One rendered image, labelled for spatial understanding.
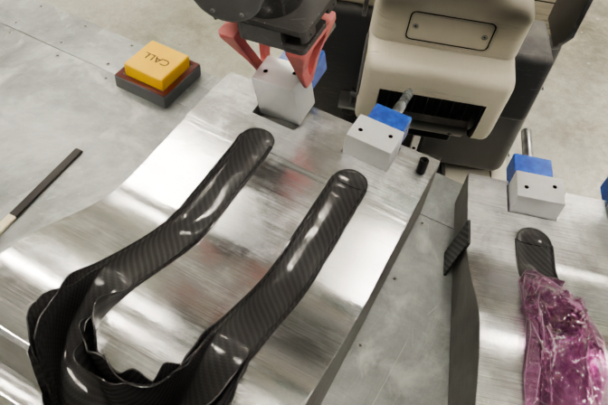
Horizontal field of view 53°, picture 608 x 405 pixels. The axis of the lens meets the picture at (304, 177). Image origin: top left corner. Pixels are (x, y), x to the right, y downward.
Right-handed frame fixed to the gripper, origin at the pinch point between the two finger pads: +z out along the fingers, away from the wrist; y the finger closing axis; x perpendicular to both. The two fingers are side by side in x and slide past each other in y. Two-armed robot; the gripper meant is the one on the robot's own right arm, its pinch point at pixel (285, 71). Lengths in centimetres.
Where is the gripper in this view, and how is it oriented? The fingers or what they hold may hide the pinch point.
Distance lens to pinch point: 64.1
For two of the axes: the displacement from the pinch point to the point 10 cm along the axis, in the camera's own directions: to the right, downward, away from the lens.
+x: 4.7, -7.4, 4.9
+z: 1.1, 6.0, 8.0
